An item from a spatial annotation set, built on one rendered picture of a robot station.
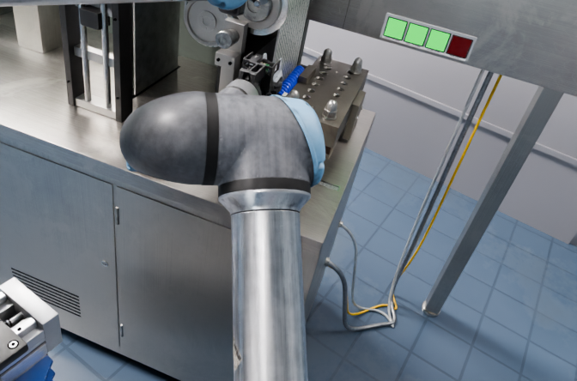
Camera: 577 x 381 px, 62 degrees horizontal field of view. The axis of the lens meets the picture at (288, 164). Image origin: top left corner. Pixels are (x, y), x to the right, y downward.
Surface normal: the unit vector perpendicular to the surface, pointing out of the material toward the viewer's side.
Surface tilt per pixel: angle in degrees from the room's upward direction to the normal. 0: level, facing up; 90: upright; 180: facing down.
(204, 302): 90
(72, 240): 90
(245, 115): 25
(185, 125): 45
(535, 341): 0
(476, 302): 0
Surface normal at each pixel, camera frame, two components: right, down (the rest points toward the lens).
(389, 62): -0.54, 0.41
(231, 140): 0.27, 0.03
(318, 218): 0.18, -0.80
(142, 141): -0.58, 0.11
